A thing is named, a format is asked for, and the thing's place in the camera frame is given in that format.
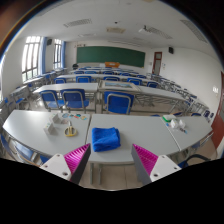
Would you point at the ceiling projector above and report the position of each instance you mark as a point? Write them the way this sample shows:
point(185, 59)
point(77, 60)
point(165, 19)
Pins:
point(144, 30)

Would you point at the blue curtain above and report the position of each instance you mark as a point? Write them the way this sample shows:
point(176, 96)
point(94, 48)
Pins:
point(43, 55)
point(63, 54)

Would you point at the narrow multi-pane window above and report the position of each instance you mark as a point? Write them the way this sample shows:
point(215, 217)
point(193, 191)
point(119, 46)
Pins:
point(57, 53)

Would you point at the white plastic bag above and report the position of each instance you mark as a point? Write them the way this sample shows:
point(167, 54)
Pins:
point(176, 123)

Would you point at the dark red door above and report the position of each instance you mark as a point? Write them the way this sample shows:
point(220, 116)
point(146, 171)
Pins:
point(218, 123)

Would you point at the blue towel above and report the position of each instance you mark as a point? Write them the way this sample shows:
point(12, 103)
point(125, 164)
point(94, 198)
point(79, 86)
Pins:
point(106, 139)

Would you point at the red door with window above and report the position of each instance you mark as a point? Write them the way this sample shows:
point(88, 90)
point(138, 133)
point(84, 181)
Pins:
point(157, 65)

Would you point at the white box with green print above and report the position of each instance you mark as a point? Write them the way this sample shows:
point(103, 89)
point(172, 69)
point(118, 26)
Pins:
point(49, 129)

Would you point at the group of ceiling lights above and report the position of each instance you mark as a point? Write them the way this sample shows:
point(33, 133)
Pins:
point(77, 22)

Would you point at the orange lectern box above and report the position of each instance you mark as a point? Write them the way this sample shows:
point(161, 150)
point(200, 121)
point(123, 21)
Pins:
point(112, 64)

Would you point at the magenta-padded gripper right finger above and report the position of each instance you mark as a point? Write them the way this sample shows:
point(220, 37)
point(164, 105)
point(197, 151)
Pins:
point(161, 166)

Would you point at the plain white box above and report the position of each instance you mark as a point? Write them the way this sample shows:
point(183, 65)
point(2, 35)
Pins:
point(56, 118)

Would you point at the black wall speaker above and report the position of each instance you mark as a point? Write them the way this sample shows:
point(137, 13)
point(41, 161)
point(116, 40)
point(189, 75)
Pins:
point(49, 42)
point(171, 50)

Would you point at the green chalkboard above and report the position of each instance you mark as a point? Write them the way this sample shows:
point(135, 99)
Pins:
point(110, 56)

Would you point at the group of blue chairs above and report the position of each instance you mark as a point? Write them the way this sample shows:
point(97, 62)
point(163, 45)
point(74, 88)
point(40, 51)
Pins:
point(118, 102)

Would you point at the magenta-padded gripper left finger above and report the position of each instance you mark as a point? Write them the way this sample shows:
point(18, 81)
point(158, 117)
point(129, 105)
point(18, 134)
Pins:
point(58, 166)

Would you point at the large multi-pane window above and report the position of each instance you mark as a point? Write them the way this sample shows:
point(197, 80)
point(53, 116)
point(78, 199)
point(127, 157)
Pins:
point(30, 58)

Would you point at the group of grey desks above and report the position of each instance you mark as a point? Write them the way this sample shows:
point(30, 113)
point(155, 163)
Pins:
point(66, 87)

